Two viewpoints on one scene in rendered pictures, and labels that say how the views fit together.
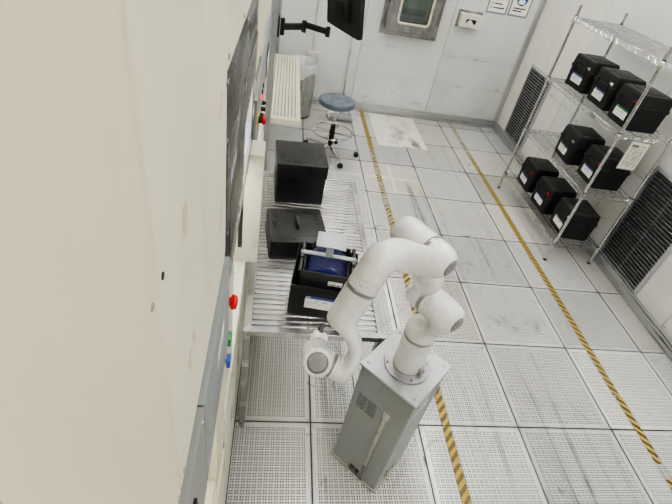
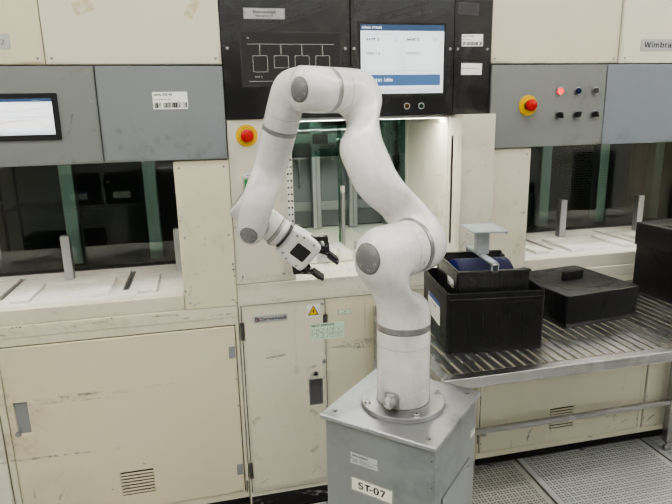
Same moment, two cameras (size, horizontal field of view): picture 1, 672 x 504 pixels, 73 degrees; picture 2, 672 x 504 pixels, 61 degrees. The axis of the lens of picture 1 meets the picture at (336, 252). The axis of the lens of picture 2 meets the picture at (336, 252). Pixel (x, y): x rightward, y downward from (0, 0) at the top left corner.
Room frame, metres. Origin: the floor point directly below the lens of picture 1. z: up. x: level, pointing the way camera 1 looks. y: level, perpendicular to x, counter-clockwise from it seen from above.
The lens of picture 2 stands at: (1.02, -1.58, 1.41)
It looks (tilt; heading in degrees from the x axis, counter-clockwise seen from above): 14 degrees down; 89
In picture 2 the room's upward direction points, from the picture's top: 1 degrees counter-clockwise
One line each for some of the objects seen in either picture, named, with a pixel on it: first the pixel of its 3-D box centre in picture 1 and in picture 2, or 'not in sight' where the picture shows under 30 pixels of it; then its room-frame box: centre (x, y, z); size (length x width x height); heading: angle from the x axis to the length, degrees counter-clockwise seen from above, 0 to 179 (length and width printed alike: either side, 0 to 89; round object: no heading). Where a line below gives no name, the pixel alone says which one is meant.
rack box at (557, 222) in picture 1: (573, 218); not in sight; (3.51, -1.97, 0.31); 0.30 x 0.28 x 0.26; 9
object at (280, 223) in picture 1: (296, 230); (571, 289); (1.84, 0.22, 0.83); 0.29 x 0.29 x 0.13; 18
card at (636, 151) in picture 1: (634, 153); not in sight; (3.29, -1.98, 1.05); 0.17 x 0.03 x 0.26; 101
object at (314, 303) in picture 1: (323, 282); (479, 305); (1.48, 0.03, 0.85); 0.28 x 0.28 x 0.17; 3
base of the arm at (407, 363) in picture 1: (412, 350); (403, 364); (1.19, -0.38, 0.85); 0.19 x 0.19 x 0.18
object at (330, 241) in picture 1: (326, 269); (479, 280); (1.48, 0.03, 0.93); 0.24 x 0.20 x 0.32; 93
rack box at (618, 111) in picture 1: (638, 107); not in sight; (3.50, -1.95, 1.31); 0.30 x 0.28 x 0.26; 12
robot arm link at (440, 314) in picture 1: (434, 320); (394, 278); (1.17, -0.40, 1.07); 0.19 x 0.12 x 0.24; 44
